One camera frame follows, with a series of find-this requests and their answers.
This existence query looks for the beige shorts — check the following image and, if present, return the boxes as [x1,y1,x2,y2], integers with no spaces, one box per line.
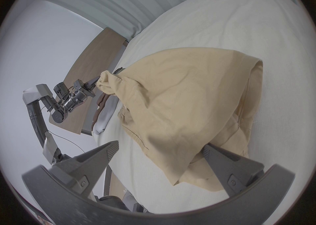
[96,48,264,192]

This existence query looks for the black cable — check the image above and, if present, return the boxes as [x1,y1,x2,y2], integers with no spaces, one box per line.
[48,130,85,153]

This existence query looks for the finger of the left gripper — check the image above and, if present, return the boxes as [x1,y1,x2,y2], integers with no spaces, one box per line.
[86,76,101,88]

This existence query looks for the brown garment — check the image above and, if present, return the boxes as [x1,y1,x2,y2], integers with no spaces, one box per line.
[92,93,112,131]

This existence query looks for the white garment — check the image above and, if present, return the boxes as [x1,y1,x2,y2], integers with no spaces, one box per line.
[94,96,119,136]

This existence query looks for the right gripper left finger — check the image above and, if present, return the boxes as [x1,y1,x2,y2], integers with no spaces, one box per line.
[52,141,120,200]

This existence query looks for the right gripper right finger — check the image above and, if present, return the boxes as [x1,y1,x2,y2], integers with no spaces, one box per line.
[201,144,266,199]

